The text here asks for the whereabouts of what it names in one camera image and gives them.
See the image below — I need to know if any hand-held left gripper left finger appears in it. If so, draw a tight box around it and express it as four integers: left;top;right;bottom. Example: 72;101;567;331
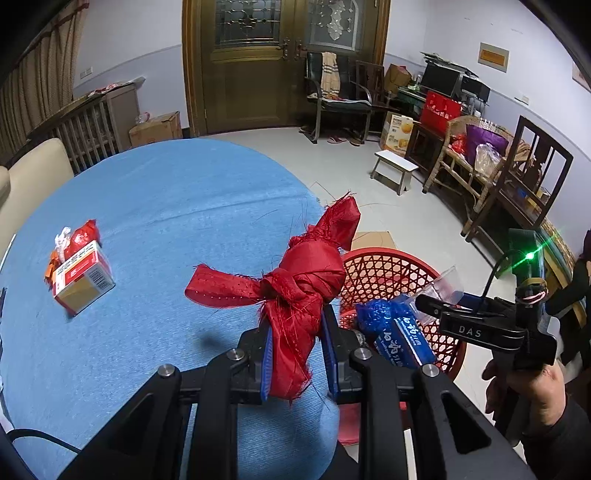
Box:
58;323;278;480

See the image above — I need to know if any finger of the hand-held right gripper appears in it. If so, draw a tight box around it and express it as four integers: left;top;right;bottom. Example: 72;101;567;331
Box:
414;294;446;320
457;294;517;315

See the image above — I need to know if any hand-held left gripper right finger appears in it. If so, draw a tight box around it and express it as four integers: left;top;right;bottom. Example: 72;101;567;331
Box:
321;307;539;480

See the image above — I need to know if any clear plastic container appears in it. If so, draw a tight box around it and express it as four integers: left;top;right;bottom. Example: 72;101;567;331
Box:
413;265;465;319

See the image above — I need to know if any blue plastic packet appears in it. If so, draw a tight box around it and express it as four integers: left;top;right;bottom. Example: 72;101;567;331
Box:
355;298;435;370

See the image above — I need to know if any red plastic basket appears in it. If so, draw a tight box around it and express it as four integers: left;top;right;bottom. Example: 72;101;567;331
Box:
339;247;467;384

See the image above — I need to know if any red and white carton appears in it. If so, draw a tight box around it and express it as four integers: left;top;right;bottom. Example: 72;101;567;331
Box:
52;240;116;315

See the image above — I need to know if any red plastic bag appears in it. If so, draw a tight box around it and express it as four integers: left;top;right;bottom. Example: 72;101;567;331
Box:
65;220;101;259

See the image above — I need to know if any person's right forearm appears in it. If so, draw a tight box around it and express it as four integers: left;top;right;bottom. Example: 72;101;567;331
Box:
522;399;591;480

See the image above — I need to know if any person's right hand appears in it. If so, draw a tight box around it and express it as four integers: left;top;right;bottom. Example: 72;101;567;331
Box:
482;357;571;439

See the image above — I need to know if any bench with woven mat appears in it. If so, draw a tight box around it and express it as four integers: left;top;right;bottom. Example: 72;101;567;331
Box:
540;217;578;278

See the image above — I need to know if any rattan chair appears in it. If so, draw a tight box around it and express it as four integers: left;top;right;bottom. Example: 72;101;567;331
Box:
422;115;515;236

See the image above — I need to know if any filled clear plastic bag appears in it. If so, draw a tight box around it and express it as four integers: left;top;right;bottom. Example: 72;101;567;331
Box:
475;143;509;178

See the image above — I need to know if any white stool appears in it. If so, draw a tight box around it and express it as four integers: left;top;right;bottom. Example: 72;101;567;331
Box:
370;150;419;195

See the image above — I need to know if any dark wooden side table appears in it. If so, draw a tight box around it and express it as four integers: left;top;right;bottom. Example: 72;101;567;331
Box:
406;121;448;178

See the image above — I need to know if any purple bag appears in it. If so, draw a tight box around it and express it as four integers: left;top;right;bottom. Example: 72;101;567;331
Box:
466;124;506;160

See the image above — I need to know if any large dark wooden chair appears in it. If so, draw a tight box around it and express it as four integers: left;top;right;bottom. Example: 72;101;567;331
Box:
464;115;574;243

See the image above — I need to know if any orange and white box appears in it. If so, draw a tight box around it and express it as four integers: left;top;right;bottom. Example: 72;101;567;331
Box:
381;113;414;155

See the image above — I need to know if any red gift bag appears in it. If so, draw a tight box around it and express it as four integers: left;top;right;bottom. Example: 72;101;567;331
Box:
421;91;462;127

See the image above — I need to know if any green desk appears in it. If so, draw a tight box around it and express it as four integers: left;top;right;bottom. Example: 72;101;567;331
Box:
397;88;430;114

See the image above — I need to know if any black electronic box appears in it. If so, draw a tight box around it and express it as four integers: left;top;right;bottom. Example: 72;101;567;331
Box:
462;76;491;102

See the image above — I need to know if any black metal chair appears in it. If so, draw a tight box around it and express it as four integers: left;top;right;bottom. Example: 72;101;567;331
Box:
305;51;372;144

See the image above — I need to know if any black monitor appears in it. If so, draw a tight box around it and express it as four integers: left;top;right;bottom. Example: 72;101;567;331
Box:
420;62;462;95

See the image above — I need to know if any slim dark wooden chair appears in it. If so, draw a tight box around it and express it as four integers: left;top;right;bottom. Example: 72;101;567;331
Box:
355;60;398;139

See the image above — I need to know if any plaid scarf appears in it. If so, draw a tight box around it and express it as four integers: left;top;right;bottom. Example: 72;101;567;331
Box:
321;52;341;99

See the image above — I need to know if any wooden double door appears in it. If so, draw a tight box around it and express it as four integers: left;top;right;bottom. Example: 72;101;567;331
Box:
181;0;392;137

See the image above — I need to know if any wooden crib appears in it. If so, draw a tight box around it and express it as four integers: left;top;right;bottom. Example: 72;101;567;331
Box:
28;76;141;174

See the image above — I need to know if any beige sofa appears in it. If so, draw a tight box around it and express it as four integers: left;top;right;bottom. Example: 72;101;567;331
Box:
0;137;75;259

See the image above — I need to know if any beige curtain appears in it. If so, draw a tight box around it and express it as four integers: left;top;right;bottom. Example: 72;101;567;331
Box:
0;0;88;158

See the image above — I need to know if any thin black cable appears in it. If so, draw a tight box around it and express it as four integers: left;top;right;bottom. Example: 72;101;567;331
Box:
9;429;80;455

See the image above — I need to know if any orange wall plaque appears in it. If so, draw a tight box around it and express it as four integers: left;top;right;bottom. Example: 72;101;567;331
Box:
478;42;510;73

